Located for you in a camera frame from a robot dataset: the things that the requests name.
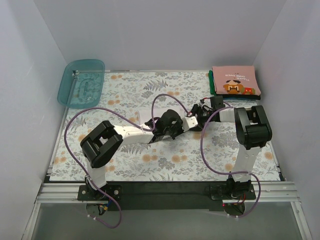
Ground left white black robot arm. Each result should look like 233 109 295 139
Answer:
80 109 195 191

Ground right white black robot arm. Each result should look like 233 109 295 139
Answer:
188 96 273 183

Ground black folded t shirt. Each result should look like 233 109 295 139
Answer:
216 94 261 100

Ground green folded t shirt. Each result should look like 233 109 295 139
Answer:
208 70 217 96

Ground floral table mat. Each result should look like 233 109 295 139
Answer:
48 71 281 183

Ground pink folded printed t shirt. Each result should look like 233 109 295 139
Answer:
212 65 261 99

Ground teal plastic basket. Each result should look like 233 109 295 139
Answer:
57 59 105 109

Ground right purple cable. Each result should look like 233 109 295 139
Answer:
199 96 262 219

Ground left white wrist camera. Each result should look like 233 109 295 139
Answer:
182 116 198 132

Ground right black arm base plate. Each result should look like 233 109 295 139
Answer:
204 181 256 200

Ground aluminium frame rail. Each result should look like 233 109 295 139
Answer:
22 181 312 240

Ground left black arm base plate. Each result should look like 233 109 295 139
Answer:
77 184 122 201

